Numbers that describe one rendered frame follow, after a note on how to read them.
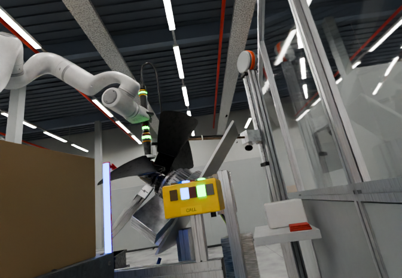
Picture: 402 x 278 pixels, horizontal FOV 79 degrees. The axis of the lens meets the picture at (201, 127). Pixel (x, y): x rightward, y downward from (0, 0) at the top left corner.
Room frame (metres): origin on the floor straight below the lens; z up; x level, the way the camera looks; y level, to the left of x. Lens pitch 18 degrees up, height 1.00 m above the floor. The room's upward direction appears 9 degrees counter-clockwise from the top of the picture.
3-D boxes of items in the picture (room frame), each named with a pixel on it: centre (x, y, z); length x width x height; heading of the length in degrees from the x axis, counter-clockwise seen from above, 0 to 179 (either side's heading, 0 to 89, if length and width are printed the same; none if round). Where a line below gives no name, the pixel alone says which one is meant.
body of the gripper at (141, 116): (1.05, 0.30, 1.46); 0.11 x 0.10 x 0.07; 170
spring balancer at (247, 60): (1.46, -0.38, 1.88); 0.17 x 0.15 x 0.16; 170
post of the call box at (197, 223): (0.75, 0.05, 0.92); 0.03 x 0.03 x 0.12; 80
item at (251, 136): (1.42, -0.29, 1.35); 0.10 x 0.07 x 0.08; 115
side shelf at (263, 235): (1.17, -0.28, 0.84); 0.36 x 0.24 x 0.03; 170
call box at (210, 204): (0.75, 0.05, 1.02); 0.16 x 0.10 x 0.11; 80
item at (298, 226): (1.05, -0.32, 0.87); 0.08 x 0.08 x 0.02; 75
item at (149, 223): (1.10, 0.26, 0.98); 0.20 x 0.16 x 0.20; 80
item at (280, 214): (1.24, -0.33, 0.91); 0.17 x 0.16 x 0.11; 80
